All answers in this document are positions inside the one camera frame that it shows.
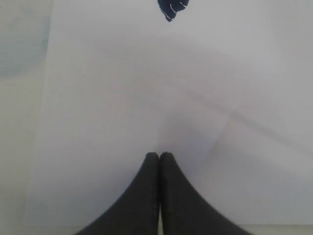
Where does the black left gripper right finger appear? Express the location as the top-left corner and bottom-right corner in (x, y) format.
(159, 152), (250, 235)

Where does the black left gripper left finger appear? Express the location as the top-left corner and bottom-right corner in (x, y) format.
(77, 152), (159, 235)

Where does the white paper sheet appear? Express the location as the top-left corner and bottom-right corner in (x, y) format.
(24, 0), (313, 226)

